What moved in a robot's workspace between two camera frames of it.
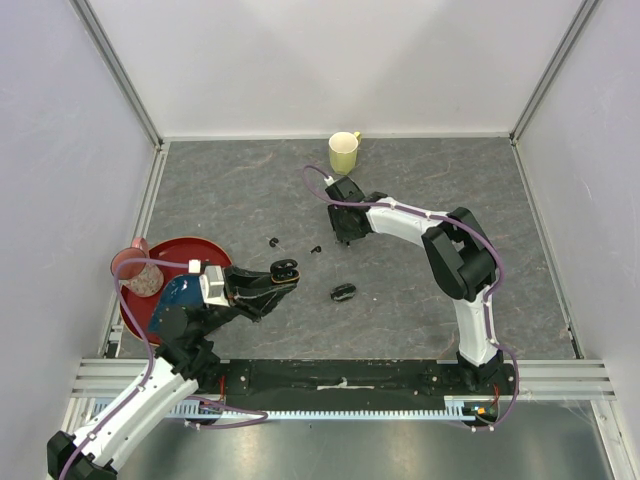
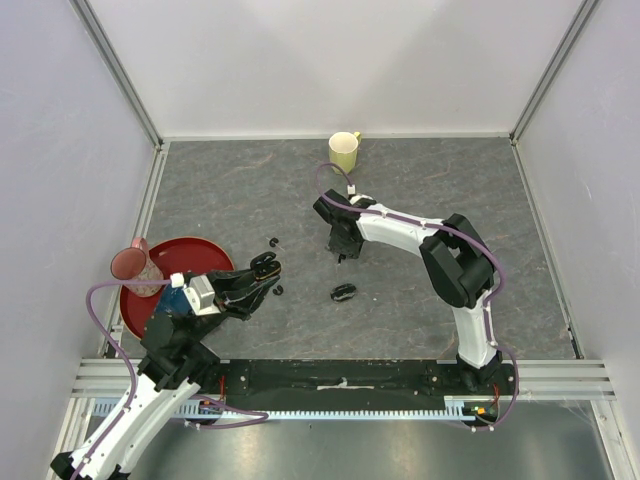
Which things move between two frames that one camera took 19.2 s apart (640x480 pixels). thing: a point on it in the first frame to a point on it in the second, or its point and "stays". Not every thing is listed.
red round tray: x=198 y=252 stays
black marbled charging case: x=343 y=291 stays
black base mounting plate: x=347 y=378 stays
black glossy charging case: x=283 y=271 to x=264 y=266
